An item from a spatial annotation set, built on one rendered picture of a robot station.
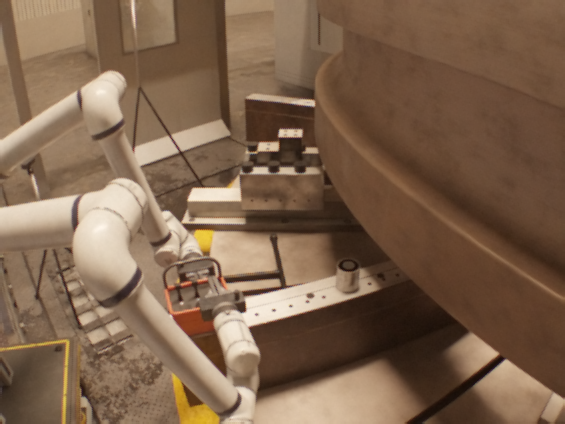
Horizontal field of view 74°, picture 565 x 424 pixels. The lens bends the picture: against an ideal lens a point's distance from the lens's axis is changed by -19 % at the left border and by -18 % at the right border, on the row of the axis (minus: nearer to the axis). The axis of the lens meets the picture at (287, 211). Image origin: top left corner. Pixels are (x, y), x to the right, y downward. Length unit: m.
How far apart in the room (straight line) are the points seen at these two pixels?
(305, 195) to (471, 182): 1.32
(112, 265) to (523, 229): 0.95
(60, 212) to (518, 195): 1.11
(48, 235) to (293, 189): 1.61
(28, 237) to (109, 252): 0.30
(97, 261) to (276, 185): 1.66
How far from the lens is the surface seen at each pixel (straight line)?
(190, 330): 1.44
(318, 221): 2.56
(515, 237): 1.16
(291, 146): 2.43
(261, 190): 2.42
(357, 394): 1.76
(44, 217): 1.06
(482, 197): 1.24
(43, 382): 2.01
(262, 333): 1.52
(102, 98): 1.36
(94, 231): 0.88
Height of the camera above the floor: 1.74
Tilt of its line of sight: 31 degrees down
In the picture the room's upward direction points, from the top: 1 degrees counter-clockwise
